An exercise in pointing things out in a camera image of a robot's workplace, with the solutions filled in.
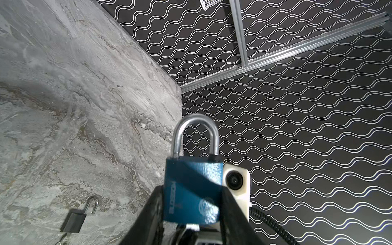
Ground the blue padlock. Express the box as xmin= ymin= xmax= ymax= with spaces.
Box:
xmin=163 ymin=114 xmax=223 ymax=225

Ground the silver key with ring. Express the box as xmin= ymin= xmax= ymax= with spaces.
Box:
xmin=56 ymin=233 xmax=71 ymax=245

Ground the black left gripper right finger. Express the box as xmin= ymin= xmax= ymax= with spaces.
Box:
xmin=220 ymin=187 xmax=265 ymax=245

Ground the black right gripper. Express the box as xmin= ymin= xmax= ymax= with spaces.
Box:
xmin=171 ymin=225 xmax=223 ymax=245

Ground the white mesh wall basket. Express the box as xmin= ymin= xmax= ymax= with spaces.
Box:
xmin=199 ymin=0 xmax=230 ymax=11

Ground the black padlock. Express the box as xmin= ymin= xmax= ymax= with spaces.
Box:
xmin=60 ymin=196 xmax=100 ymax=233

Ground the aluminium corner frame post right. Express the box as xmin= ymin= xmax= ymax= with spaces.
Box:
xmin=180 ymin=12 xmax=390 ymax=94

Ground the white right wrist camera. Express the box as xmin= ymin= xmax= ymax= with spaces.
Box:
xmin=206 ymin=163 xmax=251 ymax=232

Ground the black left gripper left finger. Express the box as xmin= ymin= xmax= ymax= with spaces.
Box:
xmin=119 ymin=185 xmax=164 ymax=245

